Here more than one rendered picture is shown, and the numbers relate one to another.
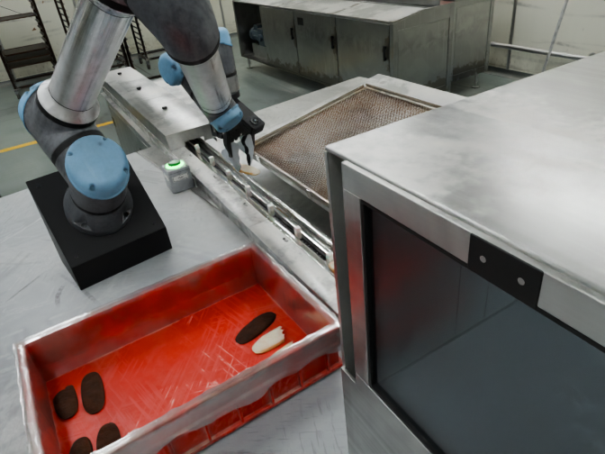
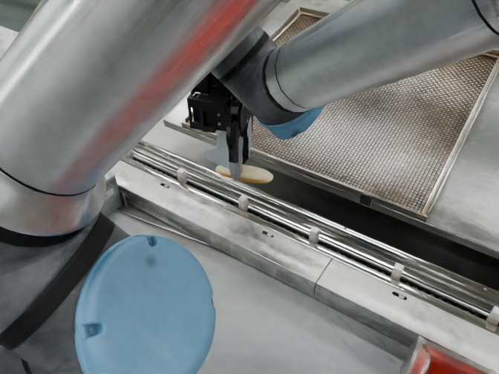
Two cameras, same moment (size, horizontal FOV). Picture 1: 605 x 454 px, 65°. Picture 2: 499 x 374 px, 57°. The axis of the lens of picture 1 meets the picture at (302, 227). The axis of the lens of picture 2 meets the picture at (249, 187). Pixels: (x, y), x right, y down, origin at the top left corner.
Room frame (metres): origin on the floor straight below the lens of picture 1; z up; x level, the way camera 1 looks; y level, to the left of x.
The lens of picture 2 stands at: (0.70, 0.42, 1.40)
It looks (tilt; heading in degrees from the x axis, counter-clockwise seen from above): 41 degrees down; 330
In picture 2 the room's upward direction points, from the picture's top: straight up
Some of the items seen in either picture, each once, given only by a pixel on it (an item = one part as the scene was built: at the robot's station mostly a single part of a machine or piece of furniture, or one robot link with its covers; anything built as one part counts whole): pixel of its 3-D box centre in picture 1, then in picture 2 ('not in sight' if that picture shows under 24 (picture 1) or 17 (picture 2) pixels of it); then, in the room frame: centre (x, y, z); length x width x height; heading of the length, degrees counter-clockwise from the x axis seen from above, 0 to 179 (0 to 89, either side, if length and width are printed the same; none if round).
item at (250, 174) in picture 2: (246, 168); (243, 171); (1.22, 0.14, 0.92); 0.10 x 0.04 x 0.01; 44
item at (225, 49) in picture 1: (216, 53); not in sight; (1.24, 0.16, 1.23); 0.09 x 0.08 x 0.11; 135
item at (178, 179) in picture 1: (179, 180); (94, 199); (1.38, 0.36, 0.84); 0.08 x 0.08 x 0.11; 27
